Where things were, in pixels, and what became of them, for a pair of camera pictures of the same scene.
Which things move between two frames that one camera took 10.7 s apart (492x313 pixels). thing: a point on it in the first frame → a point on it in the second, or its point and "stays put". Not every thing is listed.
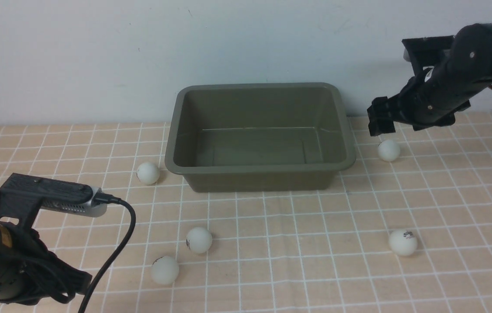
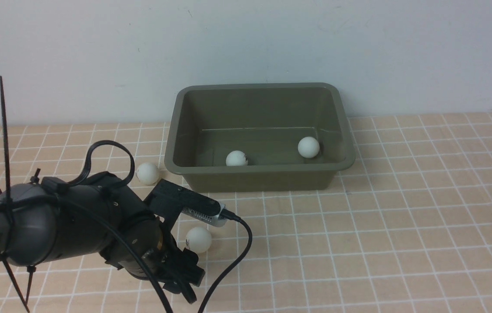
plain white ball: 389,150 → 308,147
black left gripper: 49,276 → 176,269
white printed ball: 403,242 → 236,158
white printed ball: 199,240 stays put
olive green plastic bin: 246,137 stays put
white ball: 148,173 stays put
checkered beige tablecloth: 430,219 stays put
